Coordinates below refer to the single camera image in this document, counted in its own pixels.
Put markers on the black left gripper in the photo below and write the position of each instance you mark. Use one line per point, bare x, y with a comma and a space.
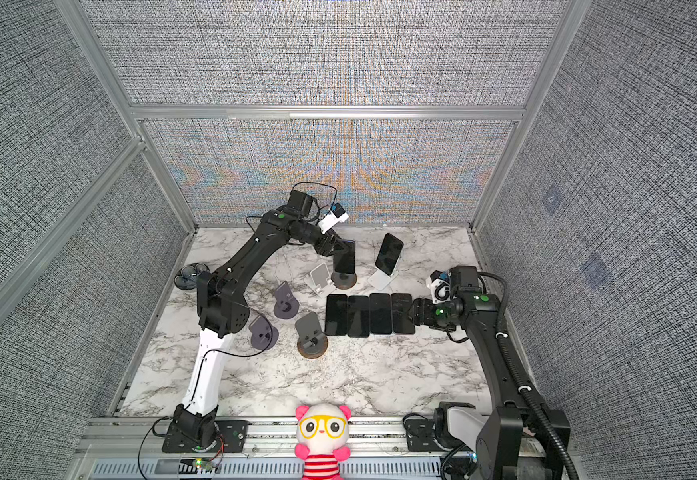
326, 238

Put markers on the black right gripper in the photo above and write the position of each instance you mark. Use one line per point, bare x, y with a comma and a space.
424, 313

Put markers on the purple phone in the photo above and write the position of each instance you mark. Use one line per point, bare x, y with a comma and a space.
400, 314

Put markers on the black phone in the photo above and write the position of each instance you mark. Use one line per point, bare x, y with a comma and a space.
358, 316
389, 254
344, 258
336, 320

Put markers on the blue phone mid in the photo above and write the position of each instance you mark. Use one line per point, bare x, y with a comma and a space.
380, 314

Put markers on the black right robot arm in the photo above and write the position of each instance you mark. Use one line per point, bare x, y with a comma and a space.
522, 437

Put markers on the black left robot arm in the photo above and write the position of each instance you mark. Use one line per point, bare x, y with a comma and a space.
223, 311

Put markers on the white stand centre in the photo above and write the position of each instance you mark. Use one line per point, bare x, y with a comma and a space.
319, 280

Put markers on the white stand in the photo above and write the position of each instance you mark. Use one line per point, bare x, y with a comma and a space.
379, 280
319, 280

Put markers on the wooden grey stand back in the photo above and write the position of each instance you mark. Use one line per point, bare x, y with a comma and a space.
343, 281

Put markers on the white stand back right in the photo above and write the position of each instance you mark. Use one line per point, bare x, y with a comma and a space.
379, 280

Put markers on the purple stand mid left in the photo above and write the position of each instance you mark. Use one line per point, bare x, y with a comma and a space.
286, 306

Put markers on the wooden round phone stand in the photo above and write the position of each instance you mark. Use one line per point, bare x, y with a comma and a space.
312, 342

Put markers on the purple stand front left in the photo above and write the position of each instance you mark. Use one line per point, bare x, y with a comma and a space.
263, 335

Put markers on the grey round fan object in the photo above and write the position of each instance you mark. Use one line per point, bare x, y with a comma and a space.
187, 276

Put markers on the pink white plush toy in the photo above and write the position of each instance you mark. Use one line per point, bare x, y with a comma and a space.
322, 439

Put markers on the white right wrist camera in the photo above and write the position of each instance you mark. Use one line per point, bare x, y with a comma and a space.
438, 284

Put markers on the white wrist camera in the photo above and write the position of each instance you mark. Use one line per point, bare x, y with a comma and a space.
335, 216
438, 284

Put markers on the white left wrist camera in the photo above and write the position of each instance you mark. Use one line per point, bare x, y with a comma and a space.
335, 216

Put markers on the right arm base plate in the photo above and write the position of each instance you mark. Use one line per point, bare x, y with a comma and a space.
420, 435

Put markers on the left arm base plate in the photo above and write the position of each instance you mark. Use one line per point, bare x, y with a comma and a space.
227, 436

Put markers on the aluminium front rail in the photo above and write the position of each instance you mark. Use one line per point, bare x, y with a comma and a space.
131, 448

